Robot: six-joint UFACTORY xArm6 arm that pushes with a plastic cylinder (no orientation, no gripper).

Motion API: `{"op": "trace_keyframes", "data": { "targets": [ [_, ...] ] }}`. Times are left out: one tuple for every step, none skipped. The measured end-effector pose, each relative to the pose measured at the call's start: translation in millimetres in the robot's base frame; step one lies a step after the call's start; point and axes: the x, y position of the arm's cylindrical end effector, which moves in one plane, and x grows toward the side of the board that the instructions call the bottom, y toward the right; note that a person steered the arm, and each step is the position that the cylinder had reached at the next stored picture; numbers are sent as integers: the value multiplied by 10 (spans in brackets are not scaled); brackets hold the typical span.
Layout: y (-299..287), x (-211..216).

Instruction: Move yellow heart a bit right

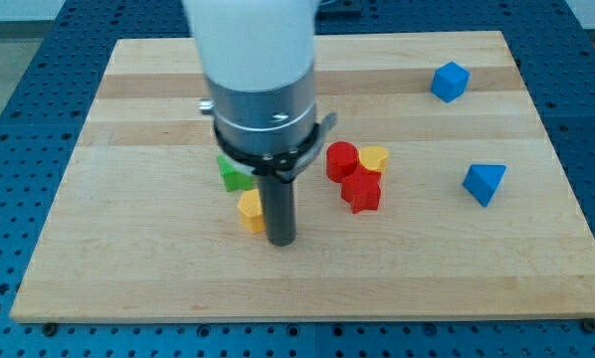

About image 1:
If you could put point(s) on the yellow heart block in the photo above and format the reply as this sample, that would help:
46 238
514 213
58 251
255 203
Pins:
374 158

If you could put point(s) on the light wooden board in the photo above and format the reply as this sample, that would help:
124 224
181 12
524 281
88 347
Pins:
142 230

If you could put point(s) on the green block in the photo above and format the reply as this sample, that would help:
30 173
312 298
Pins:
233 179

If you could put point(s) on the red cylinder block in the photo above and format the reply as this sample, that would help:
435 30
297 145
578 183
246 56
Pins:
341 160

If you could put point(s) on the yellow pentagon block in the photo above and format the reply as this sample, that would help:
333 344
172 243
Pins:
251 211

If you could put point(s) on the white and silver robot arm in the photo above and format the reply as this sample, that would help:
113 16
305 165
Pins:
258 61

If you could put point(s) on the blue triangular block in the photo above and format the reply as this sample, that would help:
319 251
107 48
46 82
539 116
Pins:
482 181

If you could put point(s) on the red star block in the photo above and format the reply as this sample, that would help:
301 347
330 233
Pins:
361 190

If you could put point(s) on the blue cube block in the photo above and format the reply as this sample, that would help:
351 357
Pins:
450 81

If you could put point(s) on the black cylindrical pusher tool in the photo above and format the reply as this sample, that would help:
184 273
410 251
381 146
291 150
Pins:
278 204

